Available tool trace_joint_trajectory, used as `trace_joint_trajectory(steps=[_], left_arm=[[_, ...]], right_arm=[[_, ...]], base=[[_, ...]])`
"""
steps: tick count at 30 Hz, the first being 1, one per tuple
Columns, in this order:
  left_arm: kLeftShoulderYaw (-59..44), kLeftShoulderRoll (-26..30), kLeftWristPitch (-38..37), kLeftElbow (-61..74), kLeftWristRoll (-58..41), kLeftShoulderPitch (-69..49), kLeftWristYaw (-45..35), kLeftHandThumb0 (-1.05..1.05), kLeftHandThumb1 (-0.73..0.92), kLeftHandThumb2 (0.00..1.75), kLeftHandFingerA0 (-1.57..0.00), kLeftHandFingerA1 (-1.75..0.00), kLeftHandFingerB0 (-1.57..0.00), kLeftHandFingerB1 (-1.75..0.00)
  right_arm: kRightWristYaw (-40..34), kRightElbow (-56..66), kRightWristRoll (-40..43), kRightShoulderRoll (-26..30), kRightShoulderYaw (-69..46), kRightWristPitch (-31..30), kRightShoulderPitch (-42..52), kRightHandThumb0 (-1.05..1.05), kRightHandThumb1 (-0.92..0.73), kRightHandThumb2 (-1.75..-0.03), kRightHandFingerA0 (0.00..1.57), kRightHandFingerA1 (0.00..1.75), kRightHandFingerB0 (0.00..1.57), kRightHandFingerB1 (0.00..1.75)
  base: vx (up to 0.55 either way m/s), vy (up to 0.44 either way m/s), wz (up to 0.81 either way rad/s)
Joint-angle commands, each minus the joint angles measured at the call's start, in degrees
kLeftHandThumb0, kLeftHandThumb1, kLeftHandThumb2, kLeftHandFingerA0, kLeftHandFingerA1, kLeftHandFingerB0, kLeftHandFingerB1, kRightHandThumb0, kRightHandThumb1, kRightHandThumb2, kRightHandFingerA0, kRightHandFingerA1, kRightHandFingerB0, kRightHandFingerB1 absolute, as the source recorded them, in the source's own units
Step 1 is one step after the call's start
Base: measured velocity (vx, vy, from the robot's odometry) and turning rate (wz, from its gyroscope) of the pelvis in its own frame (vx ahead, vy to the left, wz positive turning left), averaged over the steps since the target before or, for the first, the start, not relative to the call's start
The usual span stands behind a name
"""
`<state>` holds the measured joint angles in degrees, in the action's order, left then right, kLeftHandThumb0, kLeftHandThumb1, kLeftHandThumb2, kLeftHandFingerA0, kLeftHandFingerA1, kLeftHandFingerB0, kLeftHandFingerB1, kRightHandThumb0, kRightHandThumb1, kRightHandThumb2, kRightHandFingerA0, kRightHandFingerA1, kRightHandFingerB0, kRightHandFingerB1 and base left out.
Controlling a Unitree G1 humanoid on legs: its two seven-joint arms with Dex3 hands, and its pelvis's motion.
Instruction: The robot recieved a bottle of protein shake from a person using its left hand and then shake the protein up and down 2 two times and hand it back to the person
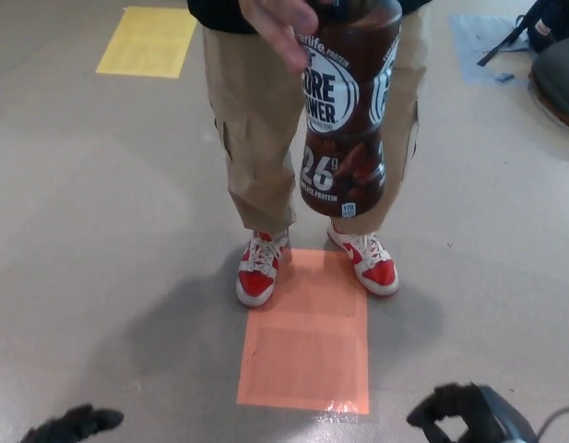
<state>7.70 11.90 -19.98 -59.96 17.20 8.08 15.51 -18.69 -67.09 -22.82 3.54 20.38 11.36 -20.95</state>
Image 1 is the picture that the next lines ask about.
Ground black backpack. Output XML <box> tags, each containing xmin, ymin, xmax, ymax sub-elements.
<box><xmin>477</xmin><ymin>0</ymin><xmax>569</xmax><ymax>66</ymax></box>

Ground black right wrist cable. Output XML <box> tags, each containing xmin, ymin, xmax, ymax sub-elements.
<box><xmin>537</xmin><ymin>404</ymin><xmax>569</xmax><ymax>443</ymax></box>

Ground khaki cargo trousers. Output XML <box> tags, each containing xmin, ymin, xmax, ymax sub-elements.
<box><xmin>201</xmin><ymin>11</ymin><xmax>428</xmax><ymax>236</ymax></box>

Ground grey round seat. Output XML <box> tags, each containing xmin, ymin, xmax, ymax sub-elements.
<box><xmin>528</xmin><ymin>41</ymin><xmax>569</xmax><ymax>130</ymax></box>

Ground yellow paper sheet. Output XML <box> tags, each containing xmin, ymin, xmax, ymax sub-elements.
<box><xmin>95</xmin><ymin>6</ymin><xmax>198</xmax><ymax>79</ymax></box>

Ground orange paper sheet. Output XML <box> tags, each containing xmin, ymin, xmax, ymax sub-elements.
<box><xmin>235</xmin><ymin>246</ymin><xmax>372</xmax><ymax>402</ymax></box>

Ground brown protein shake bottle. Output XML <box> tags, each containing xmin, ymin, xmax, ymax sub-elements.
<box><xmin>295</xmin><ymin>0</ymin><xmax>404</xmax><ymax>219</ymax></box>

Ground red white sneaker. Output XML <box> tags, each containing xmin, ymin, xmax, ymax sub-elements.
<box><xmin>326</xmin><ymin>221</ymin><xmax>400</xmax><ymax>299</ymax></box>
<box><xmin>235</xmin><ymin>229</ymin><xmax>290</xmax><ymax>309</ymax></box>

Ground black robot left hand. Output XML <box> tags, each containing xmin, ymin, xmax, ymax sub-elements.
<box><xmin>23</xmin><ymin>403</ymin><xmax>125</xmax><ymax>443</ymax></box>

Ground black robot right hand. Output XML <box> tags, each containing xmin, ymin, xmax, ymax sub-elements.
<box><xmin>406</xmin><ymin>381</ymin><xmax>541</xmax><ymax>443</ymax></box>

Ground blue paper sheet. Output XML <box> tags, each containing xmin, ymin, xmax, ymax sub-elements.
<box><xmin>449</xmin><ymin>13</ymin><xmax>532</xmax><ymax>87</ymax></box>

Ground person bare hand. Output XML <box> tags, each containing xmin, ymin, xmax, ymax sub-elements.
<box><xmin>241</xmin><ymin>0</ymin><xmax>320</xmax><ymax>75</ymax></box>

